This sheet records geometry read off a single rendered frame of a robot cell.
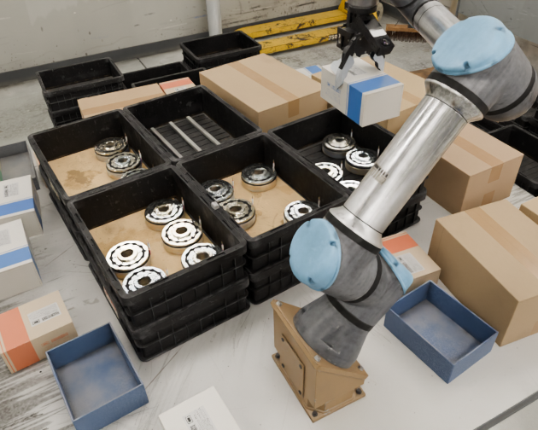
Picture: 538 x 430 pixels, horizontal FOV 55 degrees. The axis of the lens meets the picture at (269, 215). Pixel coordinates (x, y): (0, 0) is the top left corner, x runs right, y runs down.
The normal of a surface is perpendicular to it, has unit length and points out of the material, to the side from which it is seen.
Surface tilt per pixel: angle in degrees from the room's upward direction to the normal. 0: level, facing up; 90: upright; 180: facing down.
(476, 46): 39
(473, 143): 0
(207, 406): 0
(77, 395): 0
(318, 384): 90
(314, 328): 30
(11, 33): 90
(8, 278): 90
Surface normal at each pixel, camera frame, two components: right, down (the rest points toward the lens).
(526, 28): -0.89, 0.31
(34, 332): -0.03, -0.77
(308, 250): -0.76, -0.25
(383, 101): 0.47, 0.55
